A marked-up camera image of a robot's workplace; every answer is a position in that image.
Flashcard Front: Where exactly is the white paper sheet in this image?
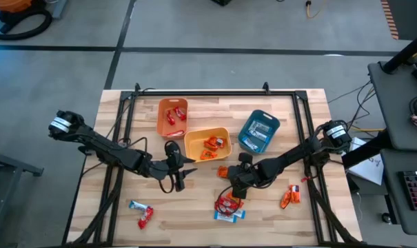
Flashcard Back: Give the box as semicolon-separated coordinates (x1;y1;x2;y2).
347;137;385;187

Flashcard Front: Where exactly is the orange plastic bin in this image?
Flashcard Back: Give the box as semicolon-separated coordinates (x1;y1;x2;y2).
156;97;190;141

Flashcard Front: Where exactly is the yellow extension cable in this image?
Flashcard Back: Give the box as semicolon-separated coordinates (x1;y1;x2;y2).
305;0;325;19

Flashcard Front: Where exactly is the grey metal stand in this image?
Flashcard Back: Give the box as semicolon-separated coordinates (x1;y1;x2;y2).
0;137;45;248

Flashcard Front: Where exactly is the black mat orange striped edge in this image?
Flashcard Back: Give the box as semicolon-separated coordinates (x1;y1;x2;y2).
380;0;417;41

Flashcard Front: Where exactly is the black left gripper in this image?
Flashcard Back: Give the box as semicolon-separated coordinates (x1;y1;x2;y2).
141;141;198;193

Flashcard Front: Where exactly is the orange vacuum with black hose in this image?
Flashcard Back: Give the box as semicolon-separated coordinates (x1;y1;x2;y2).
0;0;54;41

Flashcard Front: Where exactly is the black backlit keyboard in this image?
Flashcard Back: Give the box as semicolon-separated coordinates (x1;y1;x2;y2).
397;169;417;211

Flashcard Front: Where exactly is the yellow plastic bin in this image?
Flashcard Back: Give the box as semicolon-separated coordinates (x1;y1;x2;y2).
183;126;233;163

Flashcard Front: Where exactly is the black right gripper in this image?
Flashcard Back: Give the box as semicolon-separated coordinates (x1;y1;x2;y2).
227;152;269;200

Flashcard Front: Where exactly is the grey floor box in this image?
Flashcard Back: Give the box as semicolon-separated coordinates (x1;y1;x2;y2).
51;0;70;20

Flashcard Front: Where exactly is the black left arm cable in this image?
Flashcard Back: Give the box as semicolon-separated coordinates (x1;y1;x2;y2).
125;136;176;194

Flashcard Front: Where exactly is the teal plastic bin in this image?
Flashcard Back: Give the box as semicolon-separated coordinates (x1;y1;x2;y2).
237;109;281;155

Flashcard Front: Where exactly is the dark grey desk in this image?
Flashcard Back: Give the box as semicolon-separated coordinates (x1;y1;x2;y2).
341;132;417;236

